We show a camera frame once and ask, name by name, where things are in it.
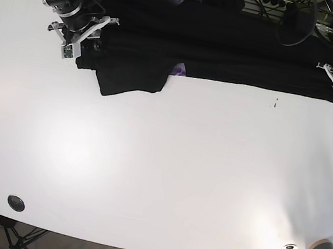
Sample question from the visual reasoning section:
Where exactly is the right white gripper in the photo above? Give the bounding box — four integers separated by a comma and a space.
47, 16, 120, 59

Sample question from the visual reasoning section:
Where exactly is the white power strip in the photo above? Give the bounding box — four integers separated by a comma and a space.
257, 0, 293, 9

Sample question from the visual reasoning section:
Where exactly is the black table grommet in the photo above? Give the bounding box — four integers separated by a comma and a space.
7, 195, 25, 212

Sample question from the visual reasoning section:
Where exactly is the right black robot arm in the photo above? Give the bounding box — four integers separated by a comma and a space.
42, 0, 119, 59

